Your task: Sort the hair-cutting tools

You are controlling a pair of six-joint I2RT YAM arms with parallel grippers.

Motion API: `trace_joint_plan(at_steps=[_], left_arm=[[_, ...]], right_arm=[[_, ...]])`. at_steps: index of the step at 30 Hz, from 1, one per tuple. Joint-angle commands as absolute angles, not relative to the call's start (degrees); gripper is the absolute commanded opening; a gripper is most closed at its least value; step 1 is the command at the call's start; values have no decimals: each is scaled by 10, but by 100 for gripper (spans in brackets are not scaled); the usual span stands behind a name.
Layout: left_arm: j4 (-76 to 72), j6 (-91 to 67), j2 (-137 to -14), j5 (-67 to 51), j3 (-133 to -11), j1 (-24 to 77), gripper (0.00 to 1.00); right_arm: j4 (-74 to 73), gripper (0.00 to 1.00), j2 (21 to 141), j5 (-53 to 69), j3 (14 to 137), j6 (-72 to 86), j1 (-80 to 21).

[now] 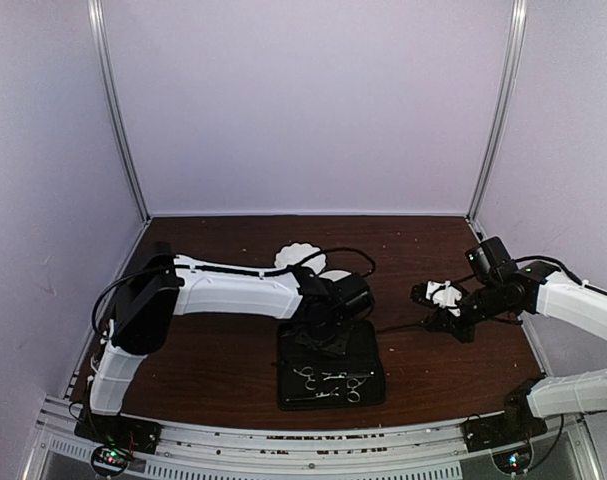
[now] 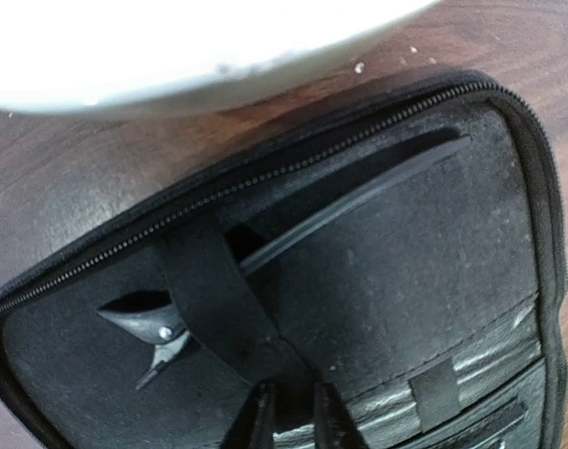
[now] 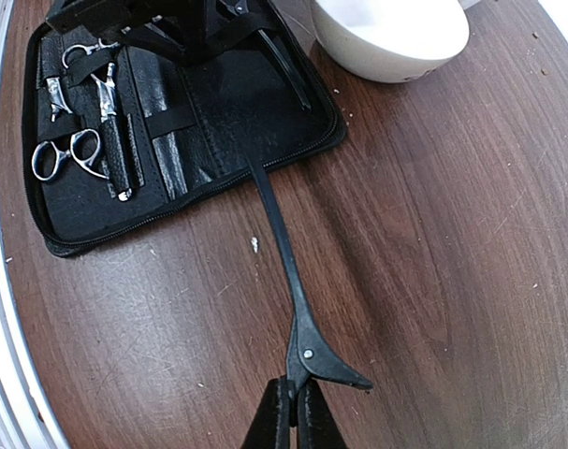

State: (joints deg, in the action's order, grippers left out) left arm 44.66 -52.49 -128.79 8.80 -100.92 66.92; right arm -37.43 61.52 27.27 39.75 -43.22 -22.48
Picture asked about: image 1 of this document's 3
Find aluminium front rail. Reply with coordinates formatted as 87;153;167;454
22;389;599;480

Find black hair clip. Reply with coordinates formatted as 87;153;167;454
376;324;424;335

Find silver thinning scissors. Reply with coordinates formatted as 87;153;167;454
317;370;375;404

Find white scalloped bowl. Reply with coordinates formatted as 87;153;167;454
274;242;327;274

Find black zip tool case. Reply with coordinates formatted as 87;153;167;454
276;320;387;411

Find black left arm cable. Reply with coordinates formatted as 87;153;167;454
90;247;377;341

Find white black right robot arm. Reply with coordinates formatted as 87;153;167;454
411;236;607;442

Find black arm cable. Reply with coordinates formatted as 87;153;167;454
90;247;377;341
512;255;584;286

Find aluminium right corner post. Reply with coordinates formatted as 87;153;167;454
466;0;528;228

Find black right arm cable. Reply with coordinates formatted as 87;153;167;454
512;255;584;286

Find white round bowl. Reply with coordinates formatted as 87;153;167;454
319;270;350;282

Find silver pointed scissors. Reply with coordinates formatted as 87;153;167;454
292;366;317;391

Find aluminium left corner post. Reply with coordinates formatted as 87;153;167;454
87;0;151;223

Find aluminium corner post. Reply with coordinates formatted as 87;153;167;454
87;0;151;223
466;0;528;228

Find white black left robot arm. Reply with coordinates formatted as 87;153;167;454
86;242;374;444

